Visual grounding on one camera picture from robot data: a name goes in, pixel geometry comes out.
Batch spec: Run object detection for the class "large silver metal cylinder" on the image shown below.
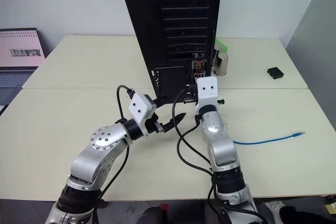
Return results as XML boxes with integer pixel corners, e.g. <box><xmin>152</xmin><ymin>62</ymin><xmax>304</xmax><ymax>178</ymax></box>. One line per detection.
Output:
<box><xmin>214</xmin><ymin>52</ymin><xmax>230</xmax><ymax>77</ymax></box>

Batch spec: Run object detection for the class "white shoe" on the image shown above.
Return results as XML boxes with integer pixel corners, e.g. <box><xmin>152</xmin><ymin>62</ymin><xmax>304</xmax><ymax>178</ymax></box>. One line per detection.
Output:
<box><xmin>264</xmin><ymin>199</ymin><xmax>286</xmax><ymax>217</ymax></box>

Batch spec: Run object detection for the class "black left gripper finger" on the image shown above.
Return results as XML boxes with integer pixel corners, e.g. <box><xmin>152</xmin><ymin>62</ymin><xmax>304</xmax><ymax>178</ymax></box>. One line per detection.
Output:
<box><xmin>152</xmin><ymin>97</ymin><xmax>176</xmax><ymax>106</ymax></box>
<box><xmin>160</xmin><ymin>112</ymin><xmax>187</xmax><ymax>133</ymax></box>

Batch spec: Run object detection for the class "dark rounded shape with red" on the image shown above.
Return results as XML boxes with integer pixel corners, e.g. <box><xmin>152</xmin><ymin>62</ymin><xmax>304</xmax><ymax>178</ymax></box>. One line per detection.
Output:
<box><xmin>135</xmin><ymin>203</ymin><xmax>170</xmax><ymax>224</ymax></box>

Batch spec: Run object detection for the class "black shoe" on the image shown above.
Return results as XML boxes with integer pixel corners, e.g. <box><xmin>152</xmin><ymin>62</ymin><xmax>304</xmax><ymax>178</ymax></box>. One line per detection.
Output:
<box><xmin>279</xmin><ymin>205</ymin><xmax>317</xmax><ymax>224</ymax></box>

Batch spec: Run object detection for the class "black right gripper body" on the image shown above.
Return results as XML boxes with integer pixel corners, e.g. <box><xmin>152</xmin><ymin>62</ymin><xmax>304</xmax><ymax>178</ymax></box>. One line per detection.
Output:
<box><xmin>183</xmin><ymin>83</ymin><xmax>199</xmax><ymax>104</ymax></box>

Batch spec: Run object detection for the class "black computer tower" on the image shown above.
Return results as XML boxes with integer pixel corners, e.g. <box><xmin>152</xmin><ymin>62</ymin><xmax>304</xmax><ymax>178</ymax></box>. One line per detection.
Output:
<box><xmin>116</xmin><ymin>0</ymin><xmax>225</xmax><ymax>99</ymax></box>

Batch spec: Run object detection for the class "blue ethernet cable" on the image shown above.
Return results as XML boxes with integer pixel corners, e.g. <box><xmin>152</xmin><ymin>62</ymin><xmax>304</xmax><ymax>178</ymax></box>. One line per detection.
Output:
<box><xmin>232</xmin><ymin>130</ymin><xmax>306</xmax><ymax>146</ymax></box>

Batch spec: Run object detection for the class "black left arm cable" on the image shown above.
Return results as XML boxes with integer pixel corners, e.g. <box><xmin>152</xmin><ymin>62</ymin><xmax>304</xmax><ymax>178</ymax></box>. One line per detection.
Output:
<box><xmin>90</xmin><ymin>84</ymin><xmax>135</xmax><ymax>224</ymax></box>

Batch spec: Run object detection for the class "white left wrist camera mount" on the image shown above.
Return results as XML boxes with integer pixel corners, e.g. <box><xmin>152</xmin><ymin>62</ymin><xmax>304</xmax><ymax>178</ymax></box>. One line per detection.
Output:
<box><xmin>128</xmin><ymin>93</ymin><xmax>158</xmax><ymax>138</ymax></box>

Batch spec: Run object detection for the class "open laptop with pink screen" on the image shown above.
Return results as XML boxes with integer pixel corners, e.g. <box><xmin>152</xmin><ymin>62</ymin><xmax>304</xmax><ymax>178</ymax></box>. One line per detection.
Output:
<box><xmin>0</xmin><ymin>27</ymin><xmax>47</xmax><ymax>116</ymax></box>

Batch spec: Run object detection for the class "green object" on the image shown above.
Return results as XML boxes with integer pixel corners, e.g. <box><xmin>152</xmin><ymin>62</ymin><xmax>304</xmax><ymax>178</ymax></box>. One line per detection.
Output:
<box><xmin>215</xmin><ymin>38</ymin><xmax>229</xmax><ymax>53</ymax></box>

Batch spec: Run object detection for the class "small black adapter box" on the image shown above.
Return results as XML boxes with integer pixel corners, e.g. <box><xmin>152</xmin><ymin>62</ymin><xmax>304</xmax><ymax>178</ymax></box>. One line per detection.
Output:
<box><xmin>267</xmin><ymin>67</ymin><xmax>285</xmax><ymax>81</ymax></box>

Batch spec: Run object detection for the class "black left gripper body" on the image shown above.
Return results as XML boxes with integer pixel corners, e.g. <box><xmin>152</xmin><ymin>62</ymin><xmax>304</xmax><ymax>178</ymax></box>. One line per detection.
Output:
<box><xmin>145</xmin><ymin>111</ymin><xmax>165</xmax><ymax>134</ymax></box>

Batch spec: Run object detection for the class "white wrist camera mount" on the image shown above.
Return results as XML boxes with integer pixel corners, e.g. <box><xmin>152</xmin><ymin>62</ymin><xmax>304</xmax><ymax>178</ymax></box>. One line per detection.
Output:
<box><xmin>128</xmin><ymin>93</ymin><xmax>158</xmax><ymax>138</ymax></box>
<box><xmin>194</xmin><ymin>76</ymin><xmax>219</xmax><ymax>116</ymax></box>

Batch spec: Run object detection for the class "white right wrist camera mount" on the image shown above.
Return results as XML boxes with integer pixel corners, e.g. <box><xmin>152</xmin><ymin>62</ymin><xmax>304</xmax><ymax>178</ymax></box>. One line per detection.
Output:
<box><xmin>194</xmin><ymin>76</ymin><xmax>219</xmax><ymax>116</ymax></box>

